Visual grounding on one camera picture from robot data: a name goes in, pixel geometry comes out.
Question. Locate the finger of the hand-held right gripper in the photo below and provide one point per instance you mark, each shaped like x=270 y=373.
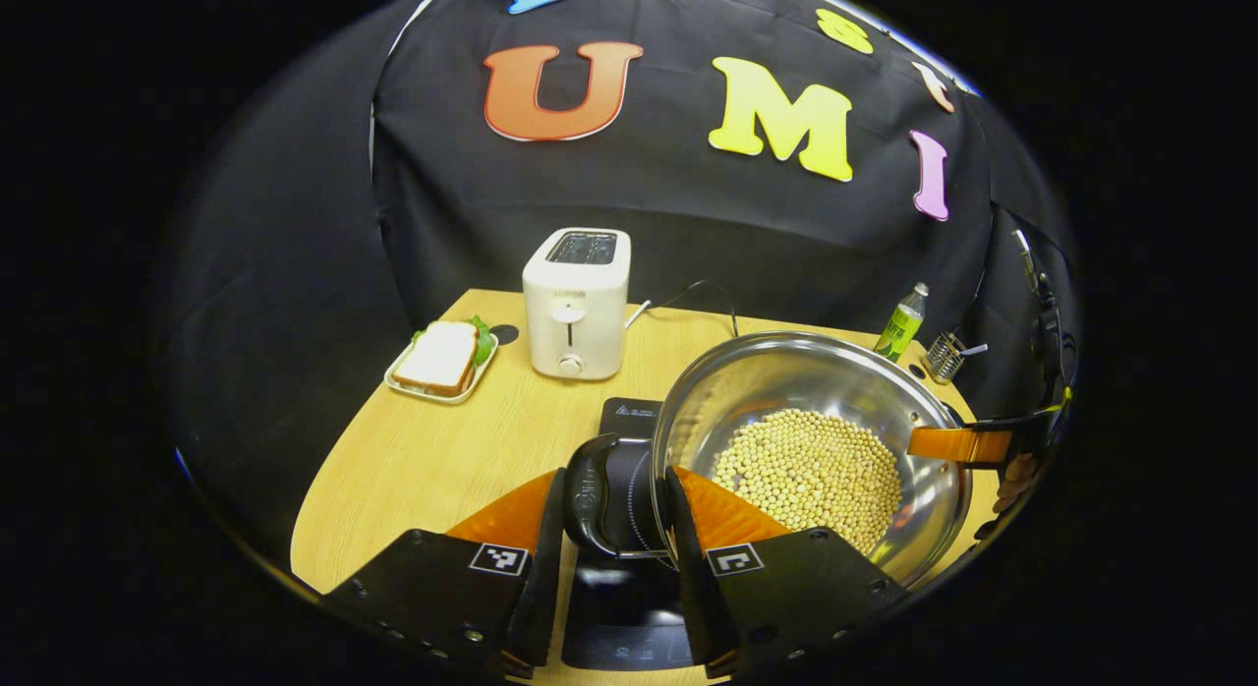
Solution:
x=958 y=444

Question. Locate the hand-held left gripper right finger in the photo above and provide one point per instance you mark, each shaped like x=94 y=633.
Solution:
x=688 y=578

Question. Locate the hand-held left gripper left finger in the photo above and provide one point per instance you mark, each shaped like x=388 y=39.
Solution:
x=545 y=578

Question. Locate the black induction cooktop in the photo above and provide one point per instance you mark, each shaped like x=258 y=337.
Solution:
x=629 y=617

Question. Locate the pile of yellow soybeans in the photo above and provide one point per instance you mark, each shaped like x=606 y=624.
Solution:
x=806 y=475

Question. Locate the stainless steel pot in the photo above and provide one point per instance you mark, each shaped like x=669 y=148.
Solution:
x=747 y=391

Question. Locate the metal spoon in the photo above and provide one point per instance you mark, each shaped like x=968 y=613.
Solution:
x=973 y=350

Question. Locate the green drink bottle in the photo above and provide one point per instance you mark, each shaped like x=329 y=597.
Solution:
x=899 y=327

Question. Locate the white rectangular plate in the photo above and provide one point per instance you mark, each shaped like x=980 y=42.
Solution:
x=432 y=393

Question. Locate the sandwich with lettuce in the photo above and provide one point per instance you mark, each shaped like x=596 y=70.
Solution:
x=439 y=357

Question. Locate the white toaster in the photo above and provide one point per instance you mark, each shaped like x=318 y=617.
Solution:
x=575 y=313

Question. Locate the black backdrop cloth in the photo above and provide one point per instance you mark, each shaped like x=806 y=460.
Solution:
x=295 y=273

